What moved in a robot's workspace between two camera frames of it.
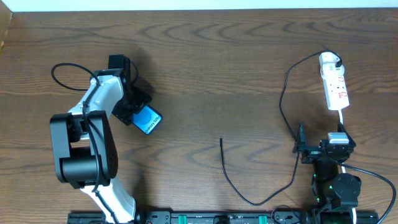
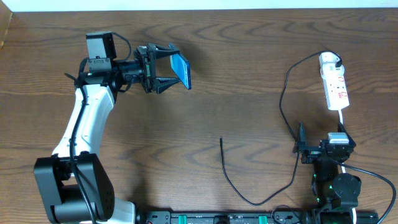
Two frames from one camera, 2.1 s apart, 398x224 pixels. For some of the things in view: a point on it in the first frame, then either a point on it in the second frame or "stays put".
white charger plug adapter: x=328 y=68 stays put
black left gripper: x=132 y=107 → x=147 y=70
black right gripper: x=314 y=149 stays put
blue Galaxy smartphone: x=147 y=119 → x=181 y=66
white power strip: x=336 y=93 stays put
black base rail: x=214 y=217 stays put
